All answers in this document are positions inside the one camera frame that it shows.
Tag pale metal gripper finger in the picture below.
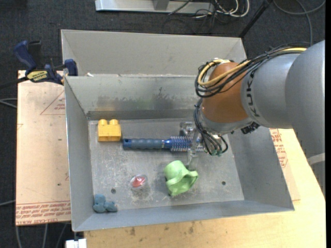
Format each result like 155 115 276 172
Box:
179 121 199 137
186 143 202 170

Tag green rubber cup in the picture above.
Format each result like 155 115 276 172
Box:
163 160 199 197

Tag blue round hairbrush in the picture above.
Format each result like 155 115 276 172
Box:
122 135 205 153

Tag grey metal bin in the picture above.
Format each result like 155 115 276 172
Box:
61 29 295 232

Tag clear and red spinning top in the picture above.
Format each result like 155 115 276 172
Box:
130 174 148 191

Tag yellow toy brick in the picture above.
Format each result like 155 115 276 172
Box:
97 118 122 143

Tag blue-grey lumpy toy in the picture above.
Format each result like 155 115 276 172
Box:
93 194 118 213

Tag brown cardboard board red print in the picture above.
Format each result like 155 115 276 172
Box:
15 70 302 226

